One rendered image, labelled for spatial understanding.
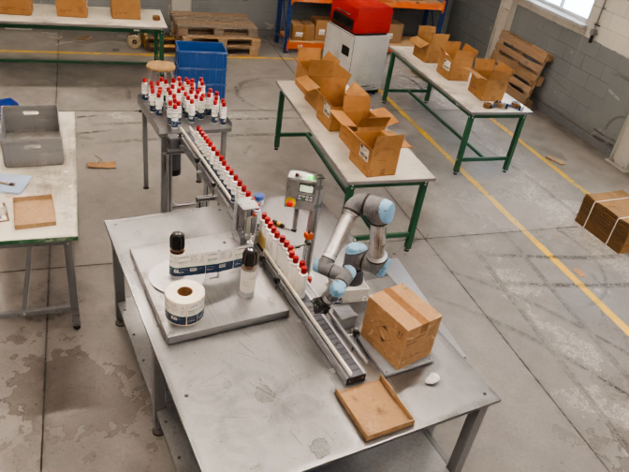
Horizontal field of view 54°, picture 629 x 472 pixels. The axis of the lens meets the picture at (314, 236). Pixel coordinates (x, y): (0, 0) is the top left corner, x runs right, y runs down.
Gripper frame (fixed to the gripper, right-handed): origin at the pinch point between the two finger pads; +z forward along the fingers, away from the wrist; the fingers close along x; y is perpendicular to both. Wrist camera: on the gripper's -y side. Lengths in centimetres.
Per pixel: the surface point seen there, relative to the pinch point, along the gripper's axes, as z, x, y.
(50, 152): 110, -186, 105
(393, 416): -25, 64, -6
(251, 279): 6.9, -27.1, 28.5
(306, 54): 164, -314, -165
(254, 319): 11.4, -6.2, 32.2
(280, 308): 11.5, -9.1, 15.9
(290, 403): -13, 43, 36
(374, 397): -19, 53, -4
